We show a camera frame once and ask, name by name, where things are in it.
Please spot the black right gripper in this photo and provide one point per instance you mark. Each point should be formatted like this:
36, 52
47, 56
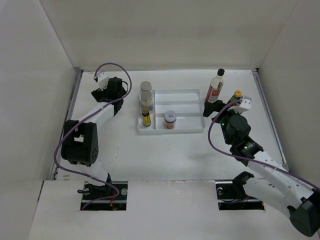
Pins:
211, 107

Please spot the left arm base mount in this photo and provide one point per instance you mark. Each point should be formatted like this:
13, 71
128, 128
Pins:
102, 198

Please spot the white divided organizer tray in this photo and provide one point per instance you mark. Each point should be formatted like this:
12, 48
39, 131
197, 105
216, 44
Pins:
187, 105

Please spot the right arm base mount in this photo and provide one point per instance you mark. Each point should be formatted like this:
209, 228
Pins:
231, 195

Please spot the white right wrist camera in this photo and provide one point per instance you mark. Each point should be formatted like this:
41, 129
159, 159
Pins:
243, 106

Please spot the green-label yellow-cap sauce bottle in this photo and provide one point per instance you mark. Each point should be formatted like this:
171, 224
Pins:
235, 97

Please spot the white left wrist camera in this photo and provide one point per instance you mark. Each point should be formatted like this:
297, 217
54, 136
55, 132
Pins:
102, 80

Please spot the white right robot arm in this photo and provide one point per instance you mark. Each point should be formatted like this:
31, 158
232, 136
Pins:
293, 196

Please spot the tall soy sauce bottle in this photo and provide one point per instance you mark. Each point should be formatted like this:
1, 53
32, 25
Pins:
215, 87

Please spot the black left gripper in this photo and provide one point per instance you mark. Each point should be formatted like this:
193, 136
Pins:
99, 94

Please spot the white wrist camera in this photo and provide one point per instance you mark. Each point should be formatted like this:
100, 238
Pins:
243, 106
102, 80

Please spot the silver-lid jar blue label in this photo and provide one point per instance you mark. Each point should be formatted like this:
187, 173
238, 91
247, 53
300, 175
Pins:
145, 86

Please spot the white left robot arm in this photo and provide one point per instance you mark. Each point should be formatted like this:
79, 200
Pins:
81, 147

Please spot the small gold-cap bottle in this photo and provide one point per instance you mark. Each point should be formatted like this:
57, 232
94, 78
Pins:
146, 119

